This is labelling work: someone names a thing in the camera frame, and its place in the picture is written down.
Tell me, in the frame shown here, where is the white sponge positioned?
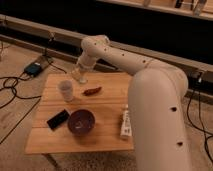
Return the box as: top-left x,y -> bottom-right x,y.
79,76 -> 88,84

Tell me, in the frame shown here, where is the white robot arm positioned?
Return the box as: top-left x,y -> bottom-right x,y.
72,35 -> 193,171

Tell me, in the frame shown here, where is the blue power adapter box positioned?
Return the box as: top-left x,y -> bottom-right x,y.
24,63 -> 42,77

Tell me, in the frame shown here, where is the wooden table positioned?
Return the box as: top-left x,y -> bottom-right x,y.
25,73 -> 133,154

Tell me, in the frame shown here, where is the black rectangular phone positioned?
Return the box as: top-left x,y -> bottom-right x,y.
47,110 -> 69,130

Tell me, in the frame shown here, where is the purple bowl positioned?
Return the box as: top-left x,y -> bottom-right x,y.
67,109 -> 95,136

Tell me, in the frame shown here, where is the white tube bottle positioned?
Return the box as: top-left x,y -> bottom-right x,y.
120,107 -> 132,139

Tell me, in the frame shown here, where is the black floor cable left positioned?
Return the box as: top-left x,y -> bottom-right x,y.
0,75 -> 42,145

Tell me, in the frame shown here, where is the black cable right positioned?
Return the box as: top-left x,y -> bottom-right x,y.
186,75 -> 213,164

